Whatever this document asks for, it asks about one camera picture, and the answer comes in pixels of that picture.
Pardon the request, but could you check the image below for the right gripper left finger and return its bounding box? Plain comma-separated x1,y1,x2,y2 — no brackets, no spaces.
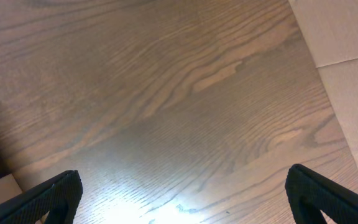
0,170,83,224

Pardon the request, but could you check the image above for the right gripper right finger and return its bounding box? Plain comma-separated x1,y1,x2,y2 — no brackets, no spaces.
285,164,358,224

